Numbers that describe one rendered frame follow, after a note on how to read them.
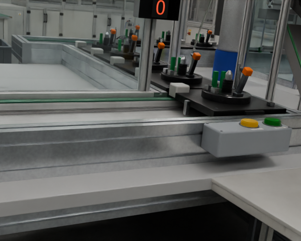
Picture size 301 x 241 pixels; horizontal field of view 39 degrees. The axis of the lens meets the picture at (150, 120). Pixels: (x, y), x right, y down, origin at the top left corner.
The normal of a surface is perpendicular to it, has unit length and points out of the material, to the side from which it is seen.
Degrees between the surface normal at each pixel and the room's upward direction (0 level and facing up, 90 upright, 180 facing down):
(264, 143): 90
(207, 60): 90
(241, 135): 90
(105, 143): 90
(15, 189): 0
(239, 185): 0
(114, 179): 0
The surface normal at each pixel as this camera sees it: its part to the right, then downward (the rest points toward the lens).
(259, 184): 0.10, -0.96
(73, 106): 0.44, 0.29
